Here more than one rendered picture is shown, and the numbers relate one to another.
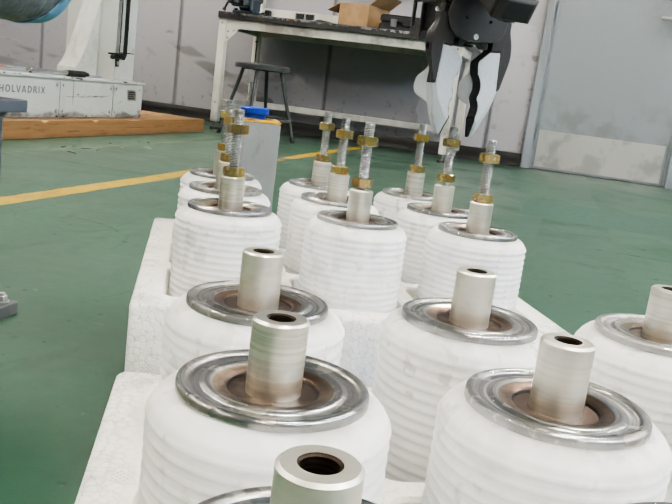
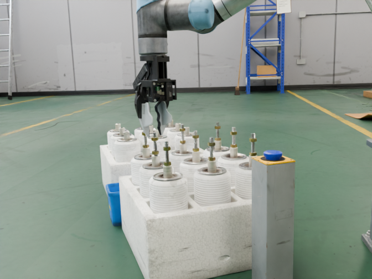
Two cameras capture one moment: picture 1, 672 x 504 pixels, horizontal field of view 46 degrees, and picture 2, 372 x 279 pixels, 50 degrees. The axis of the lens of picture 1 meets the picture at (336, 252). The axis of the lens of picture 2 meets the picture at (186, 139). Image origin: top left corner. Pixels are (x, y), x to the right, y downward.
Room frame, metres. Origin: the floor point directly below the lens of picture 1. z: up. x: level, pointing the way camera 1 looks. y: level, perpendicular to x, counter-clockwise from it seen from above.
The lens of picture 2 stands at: (1.94, -0.16, 0.53)
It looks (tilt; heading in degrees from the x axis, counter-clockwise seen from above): 11 degrees down; 173
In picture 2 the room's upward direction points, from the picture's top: 2 degrees counter-clockwise
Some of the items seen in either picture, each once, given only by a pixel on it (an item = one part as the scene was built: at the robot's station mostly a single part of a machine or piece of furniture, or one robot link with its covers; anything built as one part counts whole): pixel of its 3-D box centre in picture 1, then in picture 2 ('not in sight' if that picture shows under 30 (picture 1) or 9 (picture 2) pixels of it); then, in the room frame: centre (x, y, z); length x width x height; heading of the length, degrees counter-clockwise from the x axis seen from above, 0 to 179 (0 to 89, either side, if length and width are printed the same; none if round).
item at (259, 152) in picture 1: (241, 229); (272, 226); (1.12, 0.14, 0.16); 0.07 x 0.07 x 0.31; 11
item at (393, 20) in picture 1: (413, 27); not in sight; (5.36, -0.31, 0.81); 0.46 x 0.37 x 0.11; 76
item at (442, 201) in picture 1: (442, 200); (155, 161); (0.87, -0.11, 0.26); 0.02 x 0.02 x 0.03
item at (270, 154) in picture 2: (254, 114); (272, 156); (1.12, 0.14, 0.32); 0.04 x 0.04 x 0.02
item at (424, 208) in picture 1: (440, 211); (155, 165); (0.87, -0.11, 0.25); 0.08 x 0.08 x 0.01
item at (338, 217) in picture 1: (357, 221); (183, 153); (0.73, -0.02, 0.25); 0.08 x 0.08 x 0.01
